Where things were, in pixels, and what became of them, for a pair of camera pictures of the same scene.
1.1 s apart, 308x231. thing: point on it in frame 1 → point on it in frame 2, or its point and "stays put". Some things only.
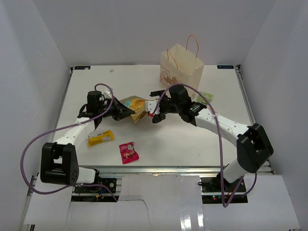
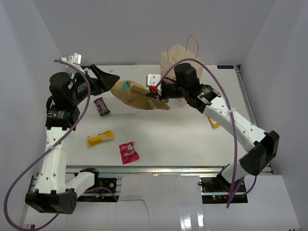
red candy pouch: (128, 152) stays put
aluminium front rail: (155, 169) stays put
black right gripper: (161, 116) → (163, 97)
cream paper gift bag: (178, 66) stays put
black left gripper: (121, 111) → (109, 80)
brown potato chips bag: (136, 104) → (134, 95)
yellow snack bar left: (106, 136) stays put
